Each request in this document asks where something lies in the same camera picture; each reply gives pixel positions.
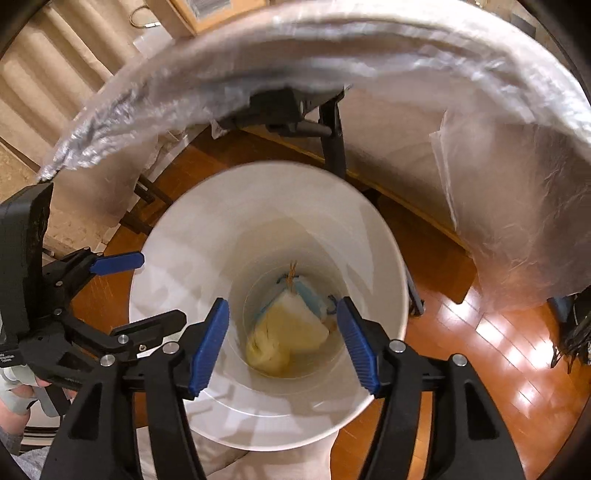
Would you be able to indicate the beige curtain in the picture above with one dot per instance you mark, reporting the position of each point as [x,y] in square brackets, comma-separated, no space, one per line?
[58,61]

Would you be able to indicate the person's left hand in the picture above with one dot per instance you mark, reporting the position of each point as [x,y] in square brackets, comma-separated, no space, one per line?
[16,399]

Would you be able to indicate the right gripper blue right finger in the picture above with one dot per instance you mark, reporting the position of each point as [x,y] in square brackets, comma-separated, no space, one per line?
[469,438]

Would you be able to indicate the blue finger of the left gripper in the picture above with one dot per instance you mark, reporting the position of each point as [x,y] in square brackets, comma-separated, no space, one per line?
[69,275]
[84,343]

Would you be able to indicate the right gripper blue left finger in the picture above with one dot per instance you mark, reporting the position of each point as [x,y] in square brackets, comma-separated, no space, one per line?
[98,438]

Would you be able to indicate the clear plastic table cover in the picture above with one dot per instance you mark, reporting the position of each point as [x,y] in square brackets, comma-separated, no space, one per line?
[443,104]

